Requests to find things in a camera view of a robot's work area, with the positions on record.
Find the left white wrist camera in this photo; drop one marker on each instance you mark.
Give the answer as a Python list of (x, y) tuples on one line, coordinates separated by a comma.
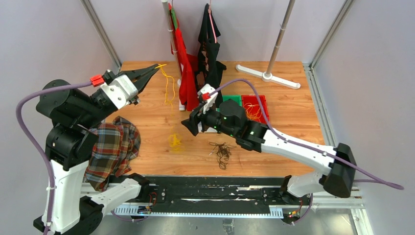
[(120, 91)]

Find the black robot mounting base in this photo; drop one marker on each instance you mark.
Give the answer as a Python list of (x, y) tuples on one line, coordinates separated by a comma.
[(218, 195)]

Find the plaid flannel shirt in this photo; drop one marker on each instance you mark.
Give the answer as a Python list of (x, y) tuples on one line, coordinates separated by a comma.
[(118, 143)]

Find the red plastic bin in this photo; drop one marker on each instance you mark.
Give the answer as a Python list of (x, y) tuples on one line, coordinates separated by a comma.
[(252, 108)]

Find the white rack base foot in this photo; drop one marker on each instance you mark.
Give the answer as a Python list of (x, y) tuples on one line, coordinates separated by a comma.
[(268, 77)]

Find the white plastic bin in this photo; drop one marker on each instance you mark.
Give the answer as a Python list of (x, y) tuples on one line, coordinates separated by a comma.
[(201, 127)]

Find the left metal rack pole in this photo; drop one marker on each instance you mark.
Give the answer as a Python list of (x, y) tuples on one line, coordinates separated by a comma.
[(165, 5)]

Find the metal rack pole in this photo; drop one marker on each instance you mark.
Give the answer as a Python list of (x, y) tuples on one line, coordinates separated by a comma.
[(165, 5), (282, 29)]

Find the right metal rack pole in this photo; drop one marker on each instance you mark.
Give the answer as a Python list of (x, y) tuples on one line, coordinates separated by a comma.
[(282, 29)]

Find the pink clothes hanger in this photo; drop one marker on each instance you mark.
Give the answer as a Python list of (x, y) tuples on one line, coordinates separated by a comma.
[(211, 21)]

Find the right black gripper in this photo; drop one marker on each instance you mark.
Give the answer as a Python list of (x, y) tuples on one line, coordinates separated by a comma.
[(191, 123)]

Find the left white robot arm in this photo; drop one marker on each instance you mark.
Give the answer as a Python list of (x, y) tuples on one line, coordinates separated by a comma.
[(69, 146)]

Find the black hanging garment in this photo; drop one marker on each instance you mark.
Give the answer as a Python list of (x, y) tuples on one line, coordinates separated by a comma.
[(209, 70)]

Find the green clothes hanger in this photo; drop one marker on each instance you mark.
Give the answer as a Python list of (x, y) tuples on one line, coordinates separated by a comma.
[(174, 18)]

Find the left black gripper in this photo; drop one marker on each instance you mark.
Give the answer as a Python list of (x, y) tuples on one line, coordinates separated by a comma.
[(141, 81)]

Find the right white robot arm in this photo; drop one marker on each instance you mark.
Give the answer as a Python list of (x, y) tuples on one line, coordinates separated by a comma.
[(332, 174)]

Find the green plastic bin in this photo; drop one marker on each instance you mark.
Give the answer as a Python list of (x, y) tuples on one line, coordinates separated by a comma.
[(231, 99)]

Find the red hanging shirt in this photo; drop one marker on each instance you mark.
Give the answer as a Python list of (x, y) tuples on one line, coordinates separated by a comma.
[(189, 63)]

